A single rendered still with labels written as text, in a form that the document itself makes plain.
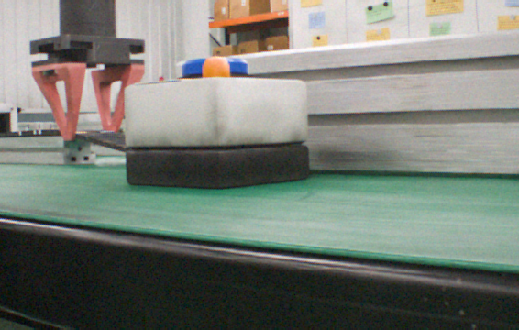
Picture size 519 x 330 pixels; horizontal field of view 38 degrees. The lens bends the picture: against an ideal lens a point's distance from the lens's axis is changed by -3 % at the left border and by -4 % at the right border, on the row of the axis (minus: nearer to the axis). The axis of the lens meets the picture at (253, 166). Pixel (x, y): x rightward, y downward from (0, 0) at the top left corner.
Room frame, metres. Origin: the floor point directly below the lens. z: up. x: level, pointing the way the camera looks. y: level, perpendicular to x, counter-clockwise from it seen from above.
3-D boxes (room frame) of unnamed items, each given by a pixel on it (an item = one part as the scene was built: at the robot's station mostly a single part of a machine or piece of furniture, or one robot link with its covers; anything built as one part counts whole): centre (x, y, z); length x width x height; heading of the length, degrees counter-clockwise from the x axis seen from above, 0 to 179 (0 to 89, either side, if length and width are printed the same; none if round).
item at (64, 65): (0.75, 0.17, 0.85); 0.07 x 0.07 x 0.09; 49
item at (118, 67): (0.77, 0.15, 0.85); 0.07 x 0.07 x 0.09; 49
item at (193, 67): (0.47, 0.02, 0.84); 0.04 x 0.04 x 0.02
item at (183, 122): (0.47, 0.02, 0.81); 0.10 x 0.08 x 0.06; 139
